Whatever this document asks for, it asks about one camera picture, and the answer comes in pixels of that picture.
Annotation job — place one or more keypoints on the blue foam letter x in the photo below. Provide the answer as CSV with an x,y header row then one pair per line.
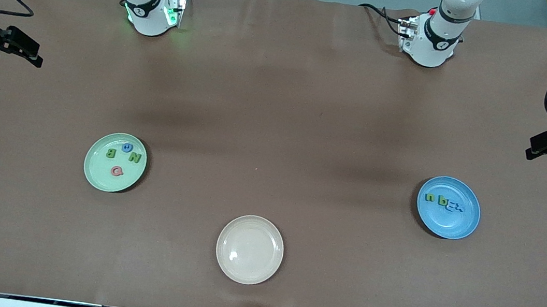
x,y
459,207

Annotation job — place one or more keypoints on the light green plate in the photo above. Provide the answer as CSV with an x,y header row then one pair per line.
x,y
99,174

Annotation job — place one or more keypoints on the beige plate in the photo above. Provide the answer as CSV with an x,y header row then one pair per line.
x,y
249,249

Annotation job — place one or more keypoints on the blue plate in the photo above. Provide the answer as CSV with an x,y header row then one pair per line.
x,y
447,224

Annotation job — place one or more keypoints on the blue foam letter G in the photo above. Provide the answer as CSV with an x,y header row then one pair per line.
x,y
123,147

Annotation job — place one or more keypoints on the red foam letter Q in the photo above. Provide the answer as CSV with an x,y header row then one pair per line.
x,y
113,171

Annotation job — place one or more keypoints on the green foam letter n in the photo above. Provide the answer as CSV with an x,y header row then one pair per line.
x,y
134,157
429,195

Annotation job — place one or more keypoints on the blue foam letter m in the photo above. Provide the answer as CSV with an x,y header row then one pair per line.
x,y
450,206

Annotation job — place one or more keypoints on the grey base connector plate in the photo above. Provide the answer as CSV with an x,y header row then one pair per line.
x,y
176,8
406,34

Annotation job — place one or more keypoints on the green foam letter b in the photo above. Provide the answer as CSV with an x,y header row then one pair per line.
x,y
111,153
441,200

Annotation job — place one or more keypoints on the brown table cover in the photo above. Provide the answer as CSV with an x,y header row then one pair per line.
x,y
340,287

